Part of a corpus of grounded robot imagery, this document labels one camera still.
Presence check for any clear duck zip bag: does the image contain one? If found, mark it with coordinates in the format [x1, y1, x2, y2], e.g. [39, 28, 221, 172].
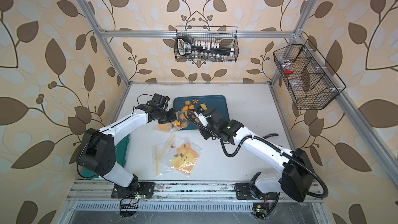
[158, 111, 189, 132]

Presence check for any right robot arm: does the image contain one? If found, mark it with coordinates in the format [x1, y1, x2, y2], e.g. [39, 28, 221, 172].
[188, 108, 314, 202]

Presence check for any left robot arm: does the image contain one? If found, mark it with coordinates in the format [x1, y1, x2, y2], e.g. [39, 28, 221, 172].
[76, 93, 177, 189]

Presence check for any orange duck zip bag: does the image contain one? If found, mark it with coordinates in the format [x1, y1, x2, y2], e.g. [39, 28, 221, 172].
[170, 142, 202, 175]

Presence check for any clear zip bag yellow strip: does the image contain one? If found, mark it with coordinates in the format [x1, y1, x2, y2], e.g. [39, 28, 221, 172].
[152, 134, 177, 177]

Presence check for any yellow square cookie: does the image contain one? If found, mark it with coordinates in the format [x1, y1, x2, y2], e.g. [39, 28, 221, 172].
[200, 103, 207, 111]

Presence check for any teal tray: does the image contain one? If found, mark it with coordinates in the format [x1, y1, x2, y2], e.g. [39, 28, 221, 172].
[173, 95, 230, 121]

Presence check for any orange cookie cluster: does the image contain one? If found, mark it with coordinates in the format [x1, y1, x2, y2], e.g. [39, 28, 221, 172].
[182, 105, 195, 114]

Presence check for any green box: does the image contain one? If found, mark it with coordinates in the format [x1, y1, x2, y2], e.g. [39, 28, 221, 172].
[79, 135, 130, 179]

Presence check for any red item in basket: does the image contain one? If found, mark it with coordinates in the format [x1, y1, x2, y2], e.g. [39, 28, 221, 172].
[284, 67, 295, 75]

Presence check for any black corrugated cable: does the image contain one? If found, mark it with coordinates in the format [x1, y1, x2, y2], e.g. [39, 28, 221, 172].
[186, 108, 329, 218]

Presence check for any back wire basket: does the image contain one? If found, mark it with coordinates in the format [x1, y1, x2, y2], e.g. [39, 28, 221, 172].
[174, 25, 239, 63]

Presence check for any wire basket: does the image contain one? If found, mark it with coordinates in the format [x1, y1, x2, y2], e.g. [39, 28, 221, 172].
[174, 25, 239, 63]
[273, 39, 346, 110]

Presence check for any right wire basket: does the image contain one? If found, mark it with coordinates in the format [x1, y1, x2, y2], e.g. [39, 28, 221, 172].
[273, 39, 346, 110]

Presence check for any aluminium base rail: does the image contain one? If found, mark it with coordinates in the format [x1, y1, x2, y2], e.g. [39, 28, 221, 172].
[66, 179, 276, 202]

